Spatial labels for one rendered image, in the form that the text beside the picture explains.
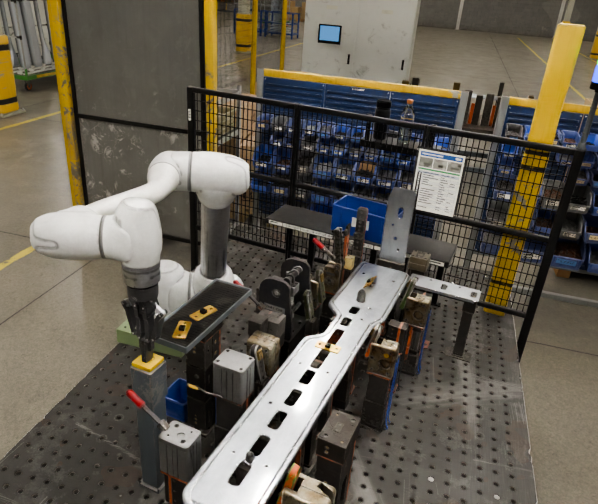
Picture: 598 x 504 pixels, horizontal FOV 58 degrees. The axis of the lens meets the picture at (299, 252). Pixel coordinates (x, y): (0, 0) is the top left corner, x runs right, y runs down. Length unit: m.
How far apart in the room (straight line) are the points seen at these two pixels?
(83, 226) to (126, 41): 3.00
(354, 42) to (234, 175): 6.84
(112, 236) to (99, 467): 0.85
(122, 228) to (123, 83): 3.06
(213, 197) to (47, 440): 0.95
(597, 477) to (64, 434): 2.46
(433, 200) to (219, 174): 1.16
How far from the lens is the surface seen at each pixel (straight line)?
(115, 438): 1.96
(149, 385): 1.51
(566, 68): 2.45
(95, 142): 4.55
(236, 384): 1.56
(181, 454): 1.42
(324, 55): 8.62
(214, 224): 1.92
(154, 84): 4.14
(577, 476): 3.18
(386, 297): 2.14
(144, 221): 1.26
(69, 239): 1.31
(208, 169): 1.77
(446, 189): 2.55
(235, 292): 1.77
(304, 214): 2.73
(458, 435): 2.06
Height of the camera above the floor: 2.07
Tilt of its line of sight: 27 degrees down
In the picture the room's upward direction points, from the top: 4 degrees clockwise
